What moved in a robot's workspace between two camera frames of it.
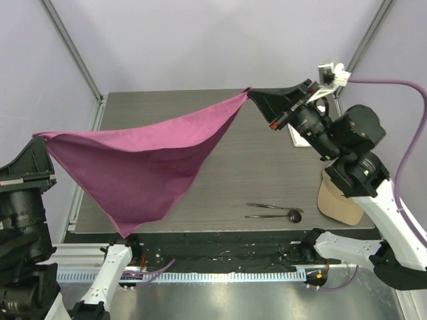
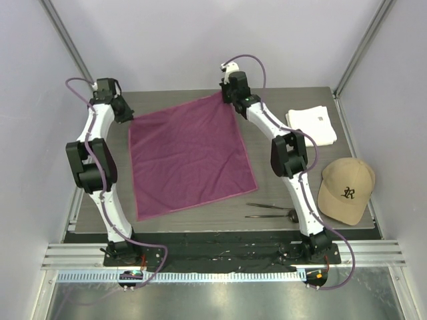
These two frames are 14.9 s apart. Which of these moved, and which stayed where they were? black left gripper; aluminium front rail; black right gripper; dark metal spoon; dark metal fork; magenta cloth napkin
Moved: black right gripper; magenta cloth napkin; black left gripper
Stayed: dark metal spoon; dark metal fork; aluminium front rail
